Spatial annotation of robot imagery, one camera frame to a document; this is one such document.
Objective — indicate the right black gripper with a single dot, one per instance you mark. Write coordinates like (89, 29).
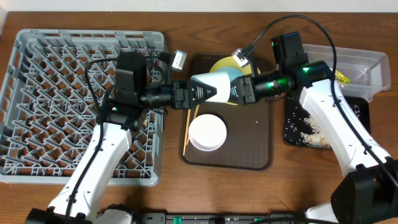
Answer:
(246, 89)

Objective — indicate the yellow round plate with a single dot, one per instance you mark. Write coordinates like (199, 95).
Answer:
(229, 62)

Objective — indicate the black rail with green clips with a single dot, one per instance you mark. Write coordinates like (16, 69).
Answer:
(197, 218)

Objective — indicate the pink white bowl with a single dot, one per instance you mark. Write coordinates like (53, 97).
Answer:
(207, 132)

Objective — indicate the wooden chopstick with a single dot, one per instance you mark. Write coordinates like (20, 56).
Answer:
(194, 116)
(186, 132)

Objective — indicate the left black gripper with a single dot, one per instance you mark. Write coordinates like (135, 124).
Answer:
(181, 99)

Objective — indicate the dark brown serving tray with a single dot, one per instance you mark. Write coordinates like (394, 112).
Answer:
(249, 141)

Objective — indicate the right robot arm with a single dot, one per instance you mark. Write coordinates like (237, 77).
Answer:
(368, 192)

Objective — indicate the white plastic cup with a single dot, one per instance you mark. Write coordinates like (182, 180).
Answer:
(218, 80)

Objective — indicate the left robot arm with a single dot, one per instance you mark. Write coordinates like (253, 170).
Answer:
(120, 116)

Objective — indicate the spilled rice pile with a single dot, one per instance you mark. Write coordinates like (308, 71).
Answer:
(301, 129)

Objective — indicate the light blue bowl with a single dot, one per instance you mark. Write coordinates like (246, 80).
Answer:
(233, 73)

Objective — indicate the black rectangular tray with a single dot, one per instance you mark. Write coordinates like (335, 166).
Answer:
(360, 107)

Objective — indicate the green orange snack wrapper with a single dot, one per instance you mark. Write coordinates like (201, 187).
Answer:
(339, 77)

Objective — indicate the clear plastic bin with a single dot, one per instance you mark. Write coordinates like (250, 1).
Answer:
(368, 71)

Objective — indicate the grey plastic dishwasher rack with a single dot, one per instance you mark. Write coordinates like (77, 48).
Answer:
(47, 111)

